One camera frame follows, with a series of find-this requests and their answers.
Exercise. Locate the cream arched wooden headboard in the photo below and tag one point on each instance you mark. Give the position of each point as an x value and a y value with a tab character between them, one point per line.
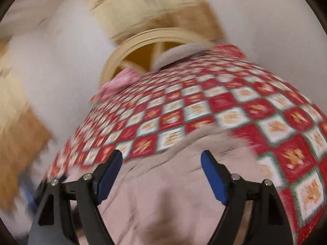
115	61

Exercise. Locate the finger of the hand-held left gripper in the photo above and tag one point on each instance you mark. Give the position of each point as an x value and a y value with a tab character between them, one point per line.
29	196

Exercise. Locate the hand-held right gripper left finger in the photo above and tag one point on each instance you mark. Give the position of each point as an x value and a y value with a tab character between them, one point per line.
108	176

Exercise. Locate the striped pillow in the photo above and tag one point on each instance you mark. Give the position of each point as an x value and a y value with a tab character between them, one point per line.
178	53

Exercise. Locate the pink crumpled cloth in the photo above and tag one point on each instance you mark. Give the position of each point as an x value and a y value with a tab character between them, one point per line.
117	83

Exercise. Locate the beige quilted puffer jacket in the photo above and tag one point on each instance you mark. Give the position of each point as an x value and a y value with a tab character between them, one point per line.
166	196

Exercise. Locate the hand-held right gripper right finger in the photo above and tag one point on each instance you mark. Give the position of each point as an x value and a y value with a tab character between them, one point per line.
216	178

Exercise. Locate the red checkered bear bedspread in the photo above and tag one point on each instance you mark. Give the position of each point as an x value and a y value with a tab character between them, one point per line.
217	102

